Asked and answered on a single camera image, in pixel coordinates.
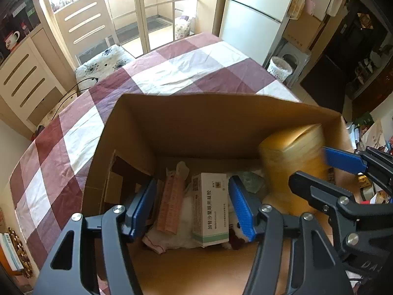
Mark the dark wooden cabinet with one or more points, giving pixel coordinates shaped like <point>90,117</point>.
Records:
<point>331,76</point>

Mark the pink hair roller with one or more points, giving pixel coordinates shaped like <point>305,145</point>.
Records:
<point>170,202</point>

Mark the patterned bin purple liner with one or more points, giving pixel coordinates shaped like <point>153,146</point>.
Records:
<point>184,27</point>

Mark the blue white flat box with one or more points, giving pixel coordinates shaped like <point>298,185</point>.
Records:
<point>10,252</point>

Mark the brown cardboard box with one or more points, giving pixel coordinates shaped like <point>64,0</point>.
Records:
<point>199,123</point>

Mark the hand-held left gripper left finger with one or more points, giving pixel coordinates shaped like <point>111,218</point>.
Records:
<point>142,209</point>

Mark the white cloth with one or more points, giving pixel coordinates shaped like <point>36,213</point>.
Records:
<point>172,241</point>

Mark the maroon white checked tablecloth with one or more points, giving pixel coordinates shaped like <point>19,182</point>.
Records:
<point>184,67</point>

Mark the yellow hanging bag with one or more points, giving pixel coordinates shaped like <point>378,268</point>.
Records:
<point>297,3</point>

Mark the yellow carton box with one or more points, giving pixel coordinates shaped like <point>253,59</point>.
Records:
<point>291,159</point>

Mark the teal sponge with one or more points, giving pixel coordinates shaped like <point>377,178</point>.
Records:
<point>253,184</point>

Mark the white green medicine box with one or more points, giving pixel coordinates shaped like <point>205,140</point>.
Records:
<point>208,209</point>

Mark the patterned white trash bin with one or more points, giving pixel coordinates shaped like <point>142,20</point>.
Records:
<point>279,69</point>

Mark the white refrigerator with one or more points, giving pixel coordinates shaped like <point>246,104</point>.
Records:
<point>251,15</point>

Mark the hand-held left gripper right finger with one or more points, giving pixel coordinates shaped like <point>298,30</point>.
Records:
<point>242,209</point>

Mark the white red mug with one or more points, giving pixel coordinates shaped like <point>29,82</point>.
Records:
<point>11,40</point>

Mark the dark door mat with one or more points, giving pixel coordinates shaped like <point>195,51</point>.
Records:
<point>144,30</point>

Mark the beige display cabinet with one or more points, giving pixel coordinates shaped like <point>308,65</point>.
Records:
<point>18,9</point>

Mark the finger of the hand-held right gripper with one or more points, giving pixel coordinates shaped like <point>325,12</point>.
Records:
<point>344,161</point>
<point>319,190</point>

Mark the plain cardboard carton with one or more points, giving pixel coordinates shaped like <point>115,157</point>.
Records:
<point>304,32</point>

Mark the grey plastic stool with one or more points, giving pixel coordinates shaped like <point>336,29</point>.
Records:
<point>294,58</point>

